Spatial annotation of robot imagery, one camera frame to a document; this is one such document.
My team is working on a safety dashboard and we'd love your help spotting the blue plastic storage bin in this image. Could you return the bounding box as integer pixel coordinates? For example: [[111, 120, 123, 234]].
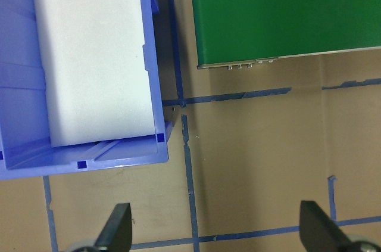
[[0, 0, 174, 182]]

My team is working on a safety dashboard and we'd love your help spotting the white foam pad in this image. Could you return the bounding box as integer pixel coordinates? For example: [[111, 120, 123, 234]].
[[30, 0, 159, 148]]

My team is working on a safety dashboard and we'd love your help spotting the green conveyor belt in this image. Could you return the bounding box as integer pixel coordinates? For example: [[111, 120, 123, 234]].
[[188, 0, 381, 71]]

